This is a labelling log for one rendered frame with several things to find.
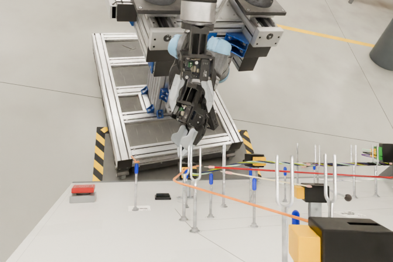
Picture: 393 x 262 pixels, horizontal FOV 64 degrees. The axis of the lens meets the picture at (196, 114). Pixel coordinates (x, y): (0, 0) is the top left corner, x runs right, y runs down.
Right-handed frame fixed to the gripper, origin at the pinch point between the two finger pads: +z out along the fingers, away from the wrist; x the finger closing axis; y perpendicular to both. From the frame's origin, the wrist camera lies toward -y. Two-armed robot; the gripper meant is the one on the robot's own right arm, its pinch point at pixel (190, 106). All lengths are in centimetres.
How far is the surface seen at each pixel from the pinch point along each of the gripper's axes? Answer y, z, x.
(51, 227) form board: 25.9, 13.3, -25.8
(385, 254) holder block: 55, -8, 9
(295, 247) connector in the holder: 53, -7, 3
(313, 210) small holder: 26.6, 10.3, 21.1
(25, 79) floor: -175, 45, -106
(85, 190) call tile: 7.2, 18.9, -24.3
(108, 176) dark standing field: -105, 87, -36
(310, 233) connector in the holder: 52, -8, 4
